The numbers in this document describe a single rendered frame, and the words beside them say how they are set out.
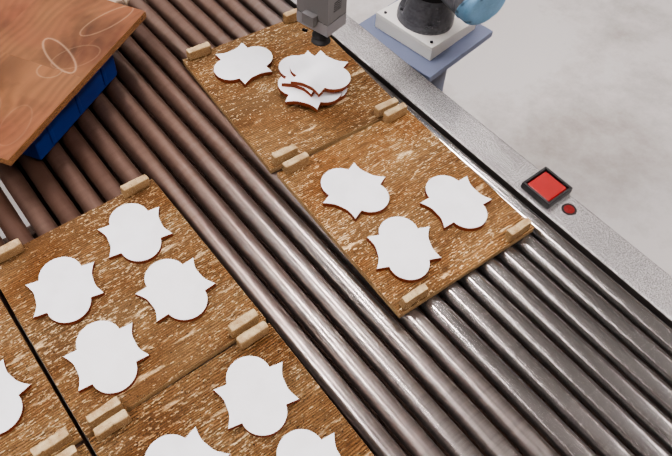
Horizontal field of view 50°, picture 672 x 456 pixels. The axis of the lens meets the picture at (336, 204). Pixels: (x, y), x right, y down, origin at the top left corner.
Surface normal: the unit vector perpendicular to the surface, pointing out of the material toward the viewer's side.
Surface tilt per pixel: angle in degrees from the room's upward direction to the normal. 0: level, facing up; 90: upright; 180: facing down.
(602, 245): 0
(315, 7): 90
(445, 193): 0
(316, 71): 0
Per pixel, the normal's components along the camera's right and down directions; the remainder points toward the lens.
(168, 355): 0.04, -0.62
